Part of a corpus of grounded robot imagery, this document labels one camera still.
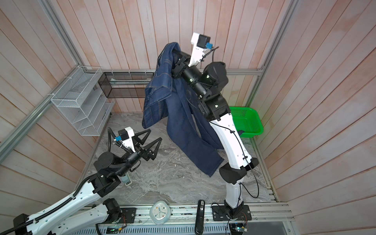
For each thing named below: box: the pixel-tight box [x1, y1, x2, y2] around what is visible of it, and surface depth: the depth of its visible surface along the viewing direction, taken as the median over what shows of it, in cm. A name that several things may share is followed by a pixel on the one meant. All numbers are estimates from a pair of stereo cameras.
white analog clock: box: [149, 200, 172, 226], surface depth 74 cm
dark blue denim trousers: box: [141, 42, 224, 178], surface depth 65 cm
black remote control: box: [194, 199, 206, 235], surface depth 72 cm
